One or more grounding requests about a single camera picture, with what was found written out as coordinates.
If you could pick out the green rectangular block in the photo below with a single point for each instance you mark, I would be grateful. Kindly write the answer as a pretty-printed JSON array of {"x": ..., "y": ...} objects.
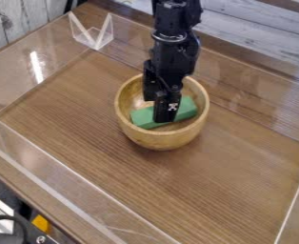
[{"x": 141, "y": 117}]

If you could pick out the clear acrylic tray wall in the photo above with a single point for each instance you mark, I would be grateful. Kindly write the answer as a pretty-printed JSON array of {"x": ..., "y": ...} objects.
[{"x": 81, "y": 209}]

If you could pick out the brown wooden bowl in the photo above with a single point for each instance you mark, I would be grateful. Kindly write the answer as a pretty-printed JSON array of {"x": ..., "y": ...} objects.
[{"x": 168, "y": 136}]

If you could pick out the clear acrylic corner bracket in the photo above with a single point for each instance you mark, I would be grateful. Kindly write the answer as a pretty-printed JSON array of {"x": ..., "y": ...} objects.
[{"x": 94, "y": 38}]

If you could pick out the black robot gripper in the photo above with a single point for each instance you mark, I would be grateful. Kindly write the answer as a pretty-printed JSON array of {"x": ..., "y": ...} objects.
[{"x": 172, "y": 61}]

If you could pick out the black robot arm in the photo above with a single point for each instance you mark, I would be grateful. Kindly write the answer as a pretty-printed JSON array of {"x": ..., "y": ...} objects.
[{"x": 176, "y": 16}]

